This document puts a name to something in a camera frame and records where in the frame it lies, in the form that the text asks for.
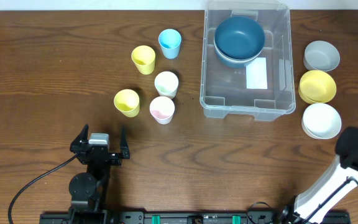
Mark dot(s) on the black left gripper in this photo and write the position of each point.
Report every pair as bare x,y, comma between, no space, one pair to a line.
99,154

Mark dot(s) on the yellow cup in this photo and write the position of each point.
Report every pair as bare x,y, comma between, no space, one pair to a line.
127,101
143,57

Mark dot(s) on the grey small bowl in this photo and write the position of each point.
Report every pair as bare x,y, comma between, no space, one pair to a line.
321,55

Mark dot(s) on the yellow small bowl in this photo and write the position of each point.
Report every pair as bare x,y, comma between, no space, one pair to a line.
317,87

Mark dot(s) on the white small bowl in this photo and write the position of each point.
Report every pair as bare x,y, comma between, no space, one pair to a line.
321,121

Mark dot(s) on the dark blue large bowl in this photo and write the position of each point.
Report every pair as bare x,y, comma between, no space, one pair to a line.
240,37
229,62

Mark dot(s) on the beige large bowl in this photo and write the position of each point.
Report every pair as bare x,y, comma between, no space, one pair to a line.
238,59

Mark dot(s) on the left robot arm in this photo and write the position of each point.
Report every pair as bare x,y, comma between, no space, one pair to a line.
88,189

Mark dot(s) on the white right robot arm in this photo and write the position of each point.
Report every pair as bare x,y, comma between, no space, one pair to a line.
313,205

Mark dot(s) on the pink plastic cup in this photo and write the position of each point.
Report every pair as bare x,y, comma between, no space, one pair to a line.
162,109

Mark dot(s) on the white mint plastic cup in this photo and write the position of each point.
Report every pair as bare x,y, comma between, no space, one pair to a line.
166,83

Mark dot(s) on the light blue plastic cup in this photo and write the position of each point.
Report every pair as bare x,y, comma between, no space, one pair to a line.
170,42

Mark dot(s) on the white label in bin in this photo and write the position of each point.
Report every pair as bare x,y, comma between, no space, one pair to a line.
256,74

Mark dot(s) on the clear plastic storage bin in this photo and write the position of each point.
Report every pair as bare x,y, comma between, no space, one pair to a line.
223,89

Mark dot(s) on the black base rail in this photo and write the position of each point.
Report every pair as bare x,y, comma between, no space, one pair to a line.
157,218

